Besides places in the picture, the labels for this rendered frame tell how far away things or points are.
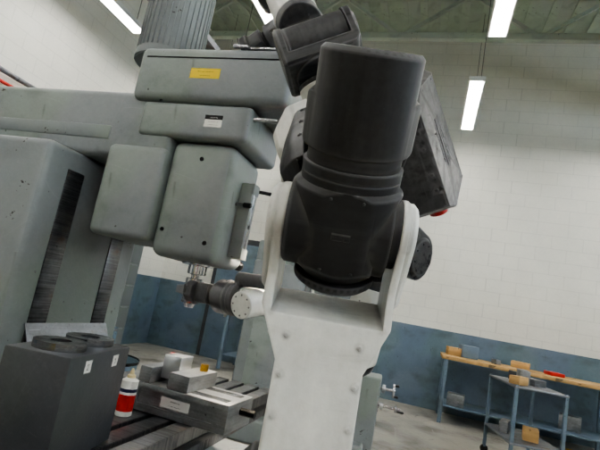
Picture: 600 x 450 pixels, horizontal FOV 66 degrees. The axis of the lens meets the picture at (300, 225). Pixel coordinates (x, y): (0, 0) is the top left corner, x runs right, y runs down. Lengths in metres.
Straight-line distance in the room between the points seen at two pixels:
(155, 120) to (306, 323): 0.91
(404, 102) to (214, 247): 0.80
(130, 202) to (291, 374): 0.86
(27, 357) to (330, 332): 0.54
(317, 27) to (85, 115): 0.84
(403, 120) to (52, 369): 0.67
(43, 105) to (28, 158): 0.27
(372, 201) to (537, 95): 8.24
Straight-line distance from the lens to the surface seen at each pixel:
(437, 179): 0.71
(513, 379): 5.27
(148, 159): 1.32
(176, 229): 1.24
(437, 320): 7.65
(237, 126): 1.22
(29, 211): 1.36
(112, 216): 1.33
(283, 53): 0.86
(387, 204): 0.51
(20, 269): 1.36
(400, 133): 0.50
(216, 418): 1.20
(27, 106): 1.67
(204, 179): 1.24
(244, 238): 1.24
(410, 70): 0.49
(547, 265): 7.91
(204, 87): 1.31
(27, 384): 0.90
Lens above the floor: 1.26
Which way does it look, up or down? 9 degrees up
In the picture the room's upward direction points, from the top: 10 degrees clockwise
